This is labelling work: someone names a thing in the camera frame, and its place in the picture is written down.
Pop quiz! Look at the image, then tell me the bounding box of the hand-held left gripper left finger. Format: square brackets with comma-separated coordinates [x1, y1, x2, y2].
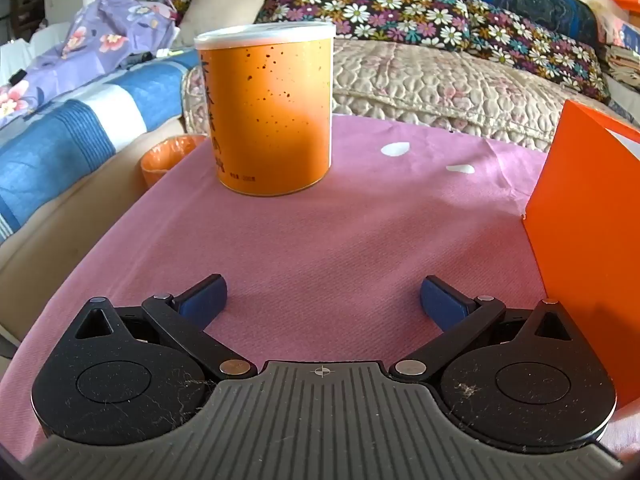
[72, 274, 259, 380]

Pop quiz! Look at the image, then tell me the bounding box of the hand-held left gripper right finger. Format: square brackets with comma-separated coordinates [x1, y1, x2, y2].
[389, 275, 577, 384]

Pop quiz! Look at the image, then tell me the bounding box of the pink tablecloth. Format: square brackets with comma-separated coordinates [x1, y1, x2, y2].
[0, 112, 640, 461]

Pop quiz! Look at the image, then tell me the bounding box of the small orange lined bin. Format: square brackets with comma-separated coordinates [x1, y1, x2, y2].
[140, 134, 208, 190]

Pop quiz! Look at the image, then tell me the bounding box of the beige sofa seat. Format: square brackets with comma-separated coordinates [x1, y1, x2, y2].
[0, 115, 187, 356]

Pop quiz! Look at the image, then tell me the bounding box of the orange cardboard box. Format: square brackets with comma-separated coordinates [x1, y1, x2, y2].
[521, 100, 640, 411]

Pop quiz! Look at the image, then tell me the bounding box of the orange canister with white lid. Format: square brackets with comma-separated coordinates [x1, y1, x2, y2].
[194, 21, 337, 197]

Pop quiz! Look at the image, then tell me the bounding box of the blue white striped blanket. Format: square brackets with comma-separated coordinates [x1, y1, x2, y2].
[0, 50, 201, 246]

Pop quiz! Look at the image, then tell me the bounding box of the beige quilted blanket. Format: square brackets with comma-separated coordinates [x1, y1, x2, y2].
[181, 37, 608, 153]

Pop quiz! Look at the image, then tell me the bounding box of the purple floral blanket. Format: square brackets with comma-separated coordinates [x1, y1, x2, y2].
[0, 0, 182, 129]

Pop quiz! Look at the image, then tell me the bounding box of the beige pillow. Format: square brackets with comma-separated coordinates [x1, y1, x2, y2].
[178, 0, 277, 48]

